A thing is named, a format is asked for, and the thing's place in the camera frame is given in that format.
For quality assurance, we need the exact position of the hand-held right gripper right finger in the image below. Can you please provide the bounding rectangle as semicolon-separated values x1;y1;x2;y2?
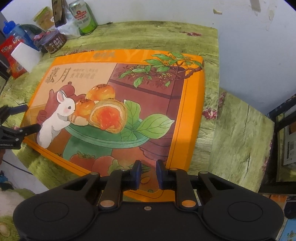
156;160;234;210

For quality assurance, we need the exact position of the blue plastic bottle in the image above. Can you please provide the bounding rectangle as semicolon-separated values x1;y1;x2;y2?
3;20;38;50

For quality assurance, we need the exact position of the white paper cup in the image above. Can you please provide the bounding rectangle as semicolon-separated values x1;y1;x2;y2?
11;42;42;73

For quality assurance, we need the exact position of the clear plastic bag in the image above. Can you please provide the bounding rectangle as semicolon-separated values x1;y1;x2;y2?
59;13;80;40

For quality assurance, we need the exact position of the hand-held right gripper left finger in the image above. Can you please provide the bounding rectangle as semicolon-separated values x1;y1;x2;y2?
62;160;142;210

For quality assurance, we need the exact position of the black metal rack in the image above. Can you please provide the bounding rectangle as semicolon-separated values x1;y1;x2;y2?
258;93;296;194

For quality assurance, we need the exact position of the dark green bag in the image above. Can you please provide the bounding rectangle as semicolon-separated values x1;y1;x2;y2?
21;24;43;35

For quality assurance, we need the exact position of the small pink red packet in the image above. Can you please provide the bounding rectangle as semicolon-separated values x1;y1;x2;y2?
33;31;50;43

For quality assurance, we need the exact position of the black cable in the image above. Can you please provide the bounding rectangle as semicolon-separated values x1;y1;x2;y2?
80;22;114;36

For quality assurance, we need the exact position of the yellow green snack packet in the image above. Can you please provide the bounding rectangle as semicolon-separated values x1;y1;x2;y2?
33;6;56;32

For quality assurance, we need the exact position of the orange illustrated box lid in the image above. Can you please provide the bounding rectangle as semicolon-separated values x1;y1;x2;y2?
20;49;206;202

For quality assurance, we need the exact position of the green covered side table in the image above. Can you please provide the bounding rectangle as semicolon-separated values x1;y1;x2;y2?
209;87;275;193

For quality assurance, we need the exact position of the white printed paper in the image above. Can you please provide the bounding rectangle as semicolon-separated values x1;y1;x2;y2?
282;125;296;165

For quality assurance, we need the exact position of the red snack bag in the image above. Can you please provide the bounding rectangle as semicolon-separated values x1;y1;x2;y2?
0;35;28;80

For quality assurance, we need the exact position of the dark tub with purple lid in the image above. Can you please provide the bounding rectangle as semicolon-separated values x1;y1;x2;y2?
39;30;67;55

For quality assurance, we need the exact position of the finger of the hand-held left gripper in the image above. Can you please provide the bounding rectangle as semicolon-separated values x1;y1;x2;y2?
0;123;41;139
0;104;28;121

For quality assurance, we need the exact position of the green beer can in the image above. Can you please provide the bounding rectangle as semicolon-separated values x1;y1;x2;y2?
69;0;98;35

